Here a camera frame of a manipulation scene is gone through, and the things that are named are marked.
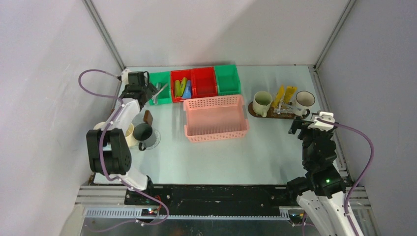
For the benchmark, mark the brown wooden oval tray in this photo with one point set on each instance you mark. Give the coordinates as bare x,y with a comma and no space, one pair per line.
252,112

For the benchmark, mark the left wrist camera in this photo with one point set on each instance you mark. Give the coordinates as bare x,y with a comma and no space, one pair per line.
124,77

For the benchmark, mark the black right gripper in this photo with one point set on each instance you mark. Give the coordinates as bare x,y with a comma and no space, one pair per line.
298,123

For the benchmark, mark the green bin far right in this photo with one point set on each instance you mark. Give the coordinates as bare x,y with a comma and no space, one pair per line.
228,82

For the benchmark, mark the light green mug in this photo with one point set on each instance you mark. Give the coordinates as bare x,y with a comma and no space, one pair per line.
261,103

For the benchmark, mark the green toothpaste tube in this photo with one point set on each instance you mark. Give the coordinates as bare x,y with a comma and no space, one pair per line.
177,88
183,85

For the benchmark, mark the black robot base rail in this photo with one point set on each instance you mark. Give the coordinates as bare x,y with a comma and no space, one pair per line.
216,200

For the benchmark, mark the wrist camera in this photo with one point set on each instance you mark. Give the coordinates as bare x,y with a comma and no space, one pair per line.
124,77
323,121

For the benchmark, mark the brown wooden toothbrush holder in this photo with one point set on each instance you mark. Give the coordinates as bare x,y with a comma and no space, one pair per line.
148,118

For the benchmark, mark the pink perforated basket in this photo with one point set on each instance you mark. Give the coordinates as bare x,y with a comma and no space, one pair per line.
215,118

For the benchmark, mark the red bin with holder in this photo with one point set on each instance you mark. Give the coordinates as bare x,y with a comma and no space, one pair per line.
204,83

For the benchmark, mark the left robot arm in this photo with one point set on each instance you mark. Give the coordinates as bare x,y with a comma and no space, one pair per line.
108,150

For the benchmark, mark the cream mug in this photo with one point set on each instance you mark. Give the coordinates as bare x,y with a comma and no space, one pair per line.
130,140

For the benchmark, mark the white mug dark rim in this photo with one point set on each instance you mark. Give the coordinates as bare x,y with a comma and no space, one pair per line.
304,100

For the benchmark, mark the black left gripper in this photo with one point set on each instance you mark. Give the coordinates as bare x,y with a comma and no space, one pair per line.
150,90

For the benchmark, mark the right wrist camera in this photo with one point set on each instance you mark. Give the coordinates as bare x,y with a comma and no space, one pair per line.
323,121

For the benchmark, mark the green bin with toothbrushes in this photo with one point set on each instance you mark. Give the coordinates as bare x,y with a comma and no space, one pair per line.
161,80

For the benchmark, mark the white toothbrush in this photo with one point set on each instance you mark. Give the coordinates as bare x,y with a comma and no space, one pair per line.
290,107

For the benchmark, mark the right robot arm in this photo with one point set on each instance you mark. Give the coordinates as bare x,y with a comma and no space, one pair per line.
322,192

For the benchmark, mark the black mug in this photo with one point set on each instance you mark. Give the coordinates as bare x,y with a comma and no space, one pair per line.
145,135

